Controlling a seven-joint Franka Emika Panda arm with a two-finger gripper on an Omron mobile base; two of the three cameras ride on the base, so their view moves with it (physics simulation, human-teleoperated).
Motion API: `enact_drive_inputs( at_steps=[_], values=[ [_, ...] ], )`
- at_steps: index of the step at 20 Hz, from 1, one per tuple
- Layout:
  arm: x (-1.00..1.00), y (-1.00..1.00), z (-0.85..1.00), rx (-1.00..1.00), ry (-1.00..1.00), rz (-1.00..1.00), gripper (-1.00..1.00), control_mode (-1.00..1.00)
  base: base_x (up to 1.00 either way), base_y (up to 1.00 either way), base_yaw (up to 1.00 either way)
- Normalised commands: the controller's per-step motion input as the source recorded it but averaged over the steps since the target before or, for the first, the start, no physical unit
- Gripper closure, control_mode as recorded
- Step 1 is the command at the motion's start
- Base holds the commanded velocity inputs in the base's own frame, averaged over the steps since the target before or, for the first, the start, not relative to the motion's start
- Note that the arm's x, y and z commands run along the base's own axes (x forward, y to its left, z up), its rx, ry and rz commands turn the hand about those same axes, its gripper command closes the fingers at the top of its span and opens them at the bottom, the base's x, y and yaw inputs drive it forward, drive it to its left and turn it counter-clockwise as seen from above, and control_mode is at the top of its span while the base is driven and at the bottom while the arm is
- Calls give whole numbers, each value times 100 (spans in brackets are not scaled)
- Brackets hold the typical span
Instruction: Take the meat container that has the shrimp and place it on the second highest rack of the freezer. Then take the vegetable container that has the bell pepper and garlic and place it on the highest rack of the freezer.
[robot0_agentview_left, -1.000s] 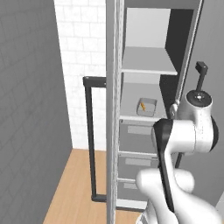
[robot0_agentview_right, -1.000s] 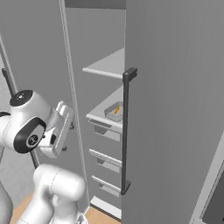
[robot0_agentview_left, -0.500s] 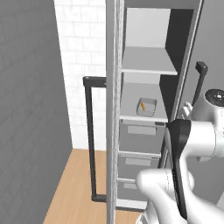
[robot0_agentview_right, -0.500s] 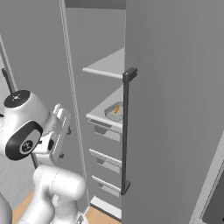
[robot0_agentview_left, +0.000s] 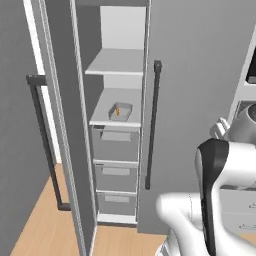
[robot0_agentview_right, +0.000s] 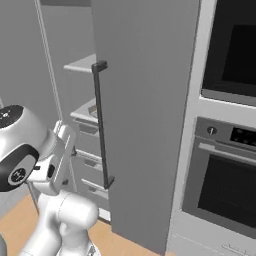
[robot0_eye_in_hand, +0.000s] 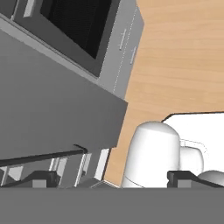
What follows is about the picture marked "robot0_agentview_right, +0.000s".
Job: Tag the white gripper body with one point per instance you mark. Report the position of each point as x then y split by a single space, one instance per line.
65 146

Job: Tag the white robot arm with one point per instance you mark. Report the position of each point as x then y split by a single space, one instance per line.
71 213

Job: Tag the grey freezer drawer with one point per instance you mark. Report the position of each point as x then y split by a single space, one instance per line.
90 168
95 200
88 138

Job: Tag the grey freezer shelf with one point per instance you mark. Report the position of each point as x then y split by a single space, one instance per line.
81 113
81 65

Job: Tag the pale food container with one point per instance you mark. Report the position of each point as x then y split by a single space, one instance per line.
93 110

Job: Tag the grey freezer door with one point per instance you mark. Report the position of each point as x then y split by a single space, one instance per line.
146 116

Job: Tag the grey fridge body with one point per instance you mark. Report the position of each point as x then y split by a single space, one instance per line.
23 56

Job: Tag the white appliance cabinet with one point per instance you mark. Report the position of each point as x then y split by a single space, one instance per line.
186 200

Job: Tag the black oven knob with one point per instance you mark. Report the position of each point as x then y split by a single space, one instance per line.
211 130

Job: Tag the grey built-in oven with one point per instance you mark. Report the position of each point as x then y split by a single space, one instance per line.
223 186

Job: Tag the black microwave oven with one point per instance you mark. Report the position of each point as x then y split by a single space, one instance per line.
233 50

